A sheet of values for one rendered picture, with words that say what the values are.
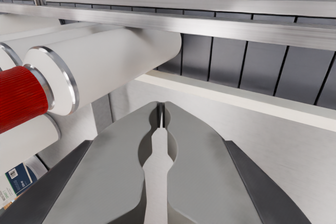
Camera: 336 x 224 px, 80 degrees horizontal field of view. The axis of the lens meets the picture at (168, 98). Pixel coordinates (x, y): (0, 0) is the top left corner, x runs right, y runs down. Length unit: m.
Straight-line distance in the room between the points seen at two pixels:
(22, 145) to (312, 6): 0.59
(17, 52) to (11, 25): 0.18
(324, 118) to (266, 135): 0.13
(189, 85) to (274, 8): 0.11
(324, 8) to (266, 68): 0.07
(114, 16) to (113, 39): 0.03
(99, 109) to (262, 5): 0.36
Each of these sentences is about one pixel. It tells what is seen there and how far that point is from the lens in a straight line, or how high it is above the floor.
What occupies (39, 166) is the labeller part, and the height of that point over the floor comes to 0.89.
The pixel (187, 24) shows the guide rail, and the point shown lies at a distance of 0.16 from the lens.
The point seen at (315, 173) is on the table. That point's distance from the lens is 0.37.
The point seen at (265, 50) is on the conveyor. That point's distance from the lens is 0.24.
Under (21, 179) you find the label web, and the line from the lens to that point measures 0.97.
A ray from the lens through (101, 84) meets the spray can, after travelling 0.16.
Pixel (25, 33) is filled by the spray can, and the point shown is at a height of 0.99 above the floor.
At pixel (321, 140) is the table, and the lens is 0.34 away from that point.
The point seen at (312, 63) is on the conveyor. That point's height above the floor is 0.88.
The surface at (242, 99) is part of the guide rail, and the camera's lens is 0.22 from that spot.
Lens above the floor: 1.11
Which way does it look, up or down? 49 degrees down
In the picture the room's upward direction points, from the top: 129 degrees counter-clockwise
